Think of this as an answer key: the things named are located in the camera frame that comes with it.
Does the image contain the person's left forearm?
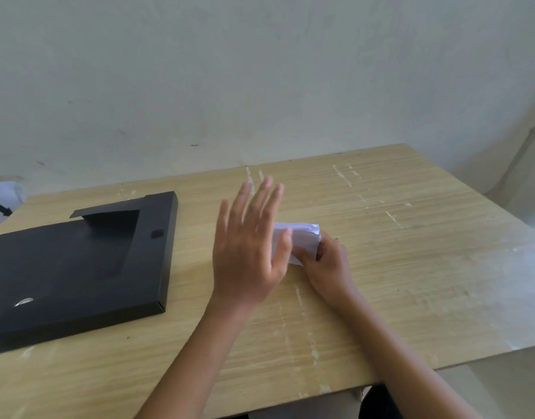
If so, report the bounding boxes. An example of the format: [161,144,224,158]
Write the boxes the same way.
[136,297,256,419]

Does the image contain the person's right hand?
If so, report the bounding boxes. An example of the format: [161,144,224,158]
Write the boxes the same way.
[291,233,360,307]

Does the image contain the person's dark trousers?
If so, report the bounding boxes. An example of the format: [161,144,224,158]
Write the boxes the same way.
[358,384,404,419]

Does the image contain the black flat cardboard box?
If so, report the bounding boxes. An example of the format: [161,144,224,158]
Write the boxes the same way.
[0,191,179,356]

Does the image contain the white paper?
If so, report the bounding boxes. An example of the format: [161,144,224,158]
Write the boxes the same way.
[271,222,322,267]

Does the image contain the person's left hand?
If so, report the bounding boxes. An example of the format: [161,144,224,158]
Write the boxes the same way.
[212,175,293,307]

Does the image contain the white sheet with black print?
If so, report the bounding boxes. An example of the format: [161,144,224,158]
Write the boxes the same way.
[0,182,29,234]

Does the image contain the person's right forearm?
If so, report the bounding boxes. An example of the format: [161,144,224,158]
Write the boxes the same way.
[335,288,484,419]

